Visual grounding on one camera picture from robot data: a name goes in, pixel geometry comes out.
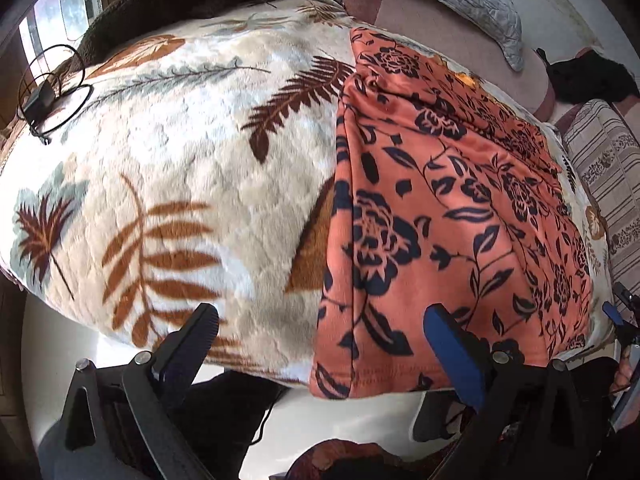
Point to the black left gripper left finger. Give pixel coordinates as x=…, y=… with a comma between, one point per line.
x=116, y=422

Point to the striped patterned cushion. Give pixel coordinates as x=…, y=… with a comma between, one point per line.
x=605, y=154

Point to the cream leaf-print blanket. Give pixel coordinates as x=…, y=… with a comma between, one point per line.
x=198, y=165

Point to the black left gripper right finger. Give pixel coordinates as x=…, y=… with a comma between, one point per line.
x=528, y=422

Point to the person's right hand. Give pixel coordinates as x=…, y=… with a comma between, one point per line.
x=622, y=378

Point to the black cloth on bed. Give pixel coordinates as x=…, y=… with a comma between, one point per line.
x=588, y=77

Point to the pink bed sheet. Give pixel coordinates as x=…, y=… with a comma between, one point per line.
x=562, y=28

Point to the orange floral garment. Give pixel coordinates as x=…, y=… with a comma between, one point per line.
x=442, y=197

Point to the window with floral glass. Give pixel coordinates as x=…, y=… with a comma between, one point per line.
x=51, y=22

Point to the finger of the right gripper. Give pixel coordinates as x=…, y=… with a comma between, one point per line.
x=627, y=298
x=612, y=313

